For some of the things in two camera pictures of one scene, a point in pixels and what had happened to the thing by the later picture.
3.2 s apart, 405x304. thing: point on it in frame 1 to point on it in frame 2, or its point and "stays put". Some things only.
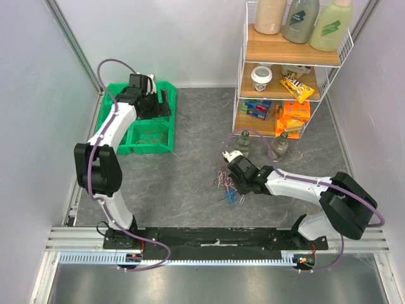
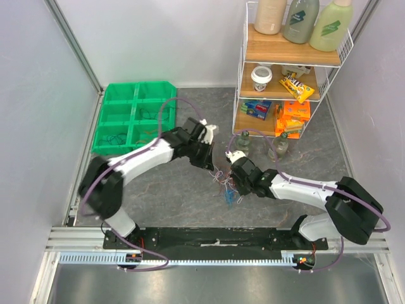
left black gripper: (161, 109) to (206, 161)
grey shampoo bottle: (301, 19) stays put
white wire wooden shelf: (278, 81) stays put
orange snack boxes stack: (290, 118) stays put
